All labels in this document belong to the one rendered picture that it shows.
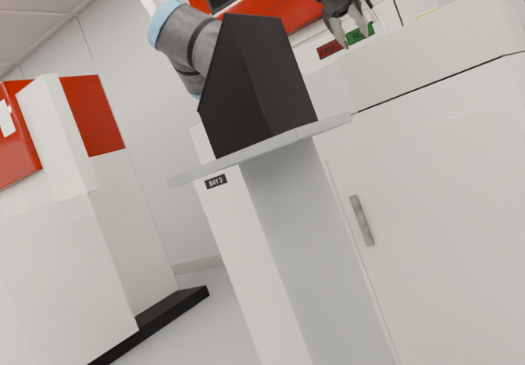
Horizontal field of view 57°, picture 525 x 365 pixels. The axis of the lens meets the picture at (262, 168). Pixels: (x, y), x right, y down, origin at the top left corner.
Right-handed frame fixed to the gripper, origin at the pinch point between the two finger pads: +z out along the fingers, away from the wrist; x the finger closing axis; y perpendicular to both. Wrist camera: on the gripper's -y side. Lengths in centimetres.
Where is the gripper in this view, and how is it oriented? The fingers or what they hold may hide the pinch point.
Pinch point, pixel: (354, 39)
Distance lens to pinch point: 130.5
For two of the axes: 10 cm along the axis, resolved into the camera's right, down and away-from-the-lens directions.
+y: 5.2, -1.9, 8.3
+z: 4.0, 9.1, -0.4
